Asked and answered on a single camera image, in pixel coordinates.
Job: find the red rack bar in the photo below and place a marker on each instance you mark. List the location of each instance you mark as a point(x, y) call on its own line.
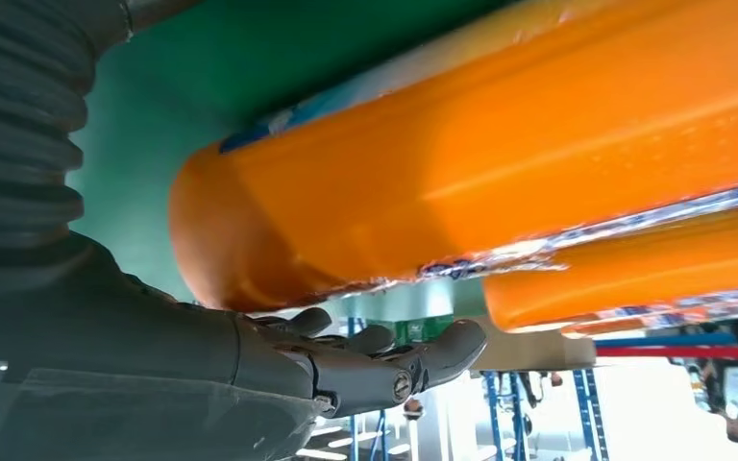
point(674, 352)

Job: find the blue metal rack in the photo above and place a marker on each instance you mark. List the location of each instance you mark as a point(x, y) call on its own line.
point(592, 420)

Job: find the green plastic crate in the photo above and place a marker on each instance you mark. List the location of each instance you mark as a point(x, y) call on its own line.
point(423, 329)

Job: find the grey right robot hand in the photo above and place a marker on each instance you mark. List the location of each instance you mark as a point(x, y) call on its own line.
point(121, 369)

